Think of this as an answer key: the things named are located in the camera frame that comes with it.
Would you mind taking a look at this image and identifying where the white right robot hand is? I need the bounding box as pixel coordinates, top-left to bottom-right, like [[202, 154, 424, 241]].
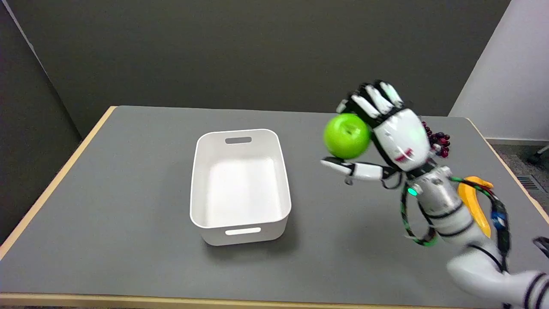
[[320, 80, 438, 186]]

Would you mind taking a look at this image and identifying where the green apple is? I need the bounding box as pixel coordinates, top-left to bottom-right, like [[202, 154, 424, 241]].
[[323, 113, 371, 160]]

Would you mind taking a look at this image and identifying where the white plastic box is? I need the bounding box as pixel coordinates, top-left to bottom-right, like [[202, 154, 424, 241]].
[[190, 129, 292, 246]]

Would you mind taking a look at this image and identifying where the dark red grape bunch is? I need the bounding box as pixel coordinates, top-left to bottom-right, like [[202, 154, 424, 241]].
[[422, 121, 451, 158]]

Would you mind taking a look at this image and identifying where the yellow banana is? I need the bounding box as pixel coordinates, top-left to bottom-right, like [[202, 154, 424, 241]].
[[458, 176, 494, 238]]

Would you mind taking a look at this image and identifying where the floor vent grille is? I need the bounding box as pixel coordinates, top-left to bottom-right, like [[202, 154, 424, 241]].
[[516, 176, 542, 191]]

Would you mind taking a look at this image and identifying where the office chair base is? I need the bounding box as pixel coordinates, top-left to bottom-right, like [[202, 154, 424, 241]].
[[528, 145, 549, 165]]

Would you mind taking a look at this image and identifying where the black green braided cable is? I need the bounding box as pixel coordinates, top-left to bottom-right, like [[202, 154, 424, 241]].
[[401, 176, 494, 247]]

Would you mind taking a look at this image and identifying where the black cable with blue connector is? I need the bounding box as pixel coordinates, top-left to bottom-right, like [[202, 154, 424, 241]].
[[489, 195, 512, 273]]

